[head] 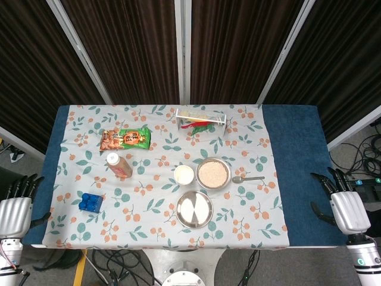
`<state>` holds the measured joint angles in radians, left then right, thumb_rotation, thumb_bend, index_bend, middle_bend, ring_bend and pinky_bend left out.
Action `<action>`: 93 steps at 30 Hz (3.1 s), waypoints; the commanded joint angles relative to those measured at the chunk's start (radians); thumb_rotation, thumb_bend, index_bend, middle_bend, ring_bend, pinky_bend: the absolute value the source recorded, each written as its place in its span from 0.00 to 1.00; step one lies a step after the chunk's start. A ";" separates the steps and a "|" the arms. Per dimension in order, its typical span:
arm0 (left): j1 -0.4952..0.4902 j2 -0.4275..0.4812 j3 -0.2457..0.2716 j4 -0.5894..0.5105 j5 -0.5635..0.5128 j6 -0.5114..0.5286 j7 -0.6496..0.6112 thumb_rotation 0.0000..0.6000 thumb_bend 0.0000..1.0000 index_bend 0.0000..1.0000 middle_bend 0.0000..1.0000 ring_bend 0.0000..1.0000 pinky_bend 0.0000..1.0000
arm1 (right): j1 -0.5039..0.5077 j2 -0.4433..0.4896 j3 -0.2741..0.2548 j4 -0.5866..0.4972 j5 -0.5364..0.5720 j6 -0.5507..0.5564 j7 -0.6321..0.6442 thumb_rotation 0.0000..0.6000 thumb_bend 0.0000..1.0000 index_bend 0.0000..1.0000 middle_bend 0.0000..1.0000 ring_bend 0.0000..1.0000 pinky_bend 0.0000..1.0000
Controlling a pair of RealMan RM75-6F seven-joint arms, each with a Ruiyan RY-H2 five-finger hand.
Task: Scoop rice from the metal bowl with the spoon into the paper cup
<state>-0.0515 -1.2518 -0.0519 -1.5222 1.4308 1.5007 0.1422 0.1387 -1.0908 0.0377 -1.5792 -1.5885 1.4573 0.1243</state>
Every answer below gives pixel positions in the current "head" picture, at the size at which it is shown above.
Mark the small white cup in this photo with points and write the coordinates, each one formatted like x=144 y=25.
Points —
x=184 y=174

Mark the brown drink bottle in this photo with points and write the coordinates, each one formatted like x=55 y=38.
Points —
x=120 y=167

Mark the blue toy block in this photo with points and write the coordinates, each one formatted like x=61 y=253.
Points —
x=90 y=203

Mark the red chili pepper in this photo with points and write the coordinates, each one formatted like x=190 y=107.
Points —
x=196 y=124

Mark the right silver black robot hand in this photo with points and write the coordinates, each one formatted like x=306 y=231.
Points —
x=349 y=213

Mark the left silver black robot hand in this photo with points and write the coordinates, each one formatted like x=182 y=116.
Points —
x=15 y=214

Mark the metal spoon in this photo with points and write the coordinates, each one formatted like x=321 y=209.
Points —
x=238 y=179

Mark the blue table cover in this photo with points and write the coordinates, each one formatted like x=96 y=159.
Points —
x=300 y=167

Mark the green chili pepper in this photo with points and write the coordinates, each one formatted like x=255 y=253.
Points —
x=205 y=129

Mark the floral tablecloth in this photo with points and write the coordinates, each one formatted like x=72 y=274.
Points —
x=149 y=214

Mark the bowl of pink grains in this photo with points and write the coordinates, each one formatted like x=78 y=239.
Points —
x=213 y=173

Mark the green orange snack bag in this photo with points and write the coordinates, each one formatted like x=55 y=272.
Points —
x=126 y=139

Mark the empty steel plate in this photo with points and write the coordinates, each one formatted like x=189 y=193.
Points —
x=194 y=209

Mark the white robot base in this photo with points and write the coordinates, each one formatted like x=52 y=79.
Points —
x=181 y=265

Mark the black power strip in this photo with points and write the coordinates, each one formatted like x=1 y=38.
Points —
x=367 y=181

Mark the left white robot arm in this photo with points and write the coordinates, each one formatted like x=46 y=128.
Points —
x=10 y=259

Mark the silver partition post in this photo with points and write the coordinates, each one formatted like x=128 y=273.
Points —
x=354 y=128
x=182 y=44
x=21 y=143
x=284 y=53
x=80 y=53

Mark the clear plastic box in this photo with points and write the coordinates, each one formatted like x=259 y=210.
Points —
x=218 y=119

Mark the yellow floor tape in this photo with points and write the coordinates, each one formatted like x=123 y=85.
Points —
x=79 y=268

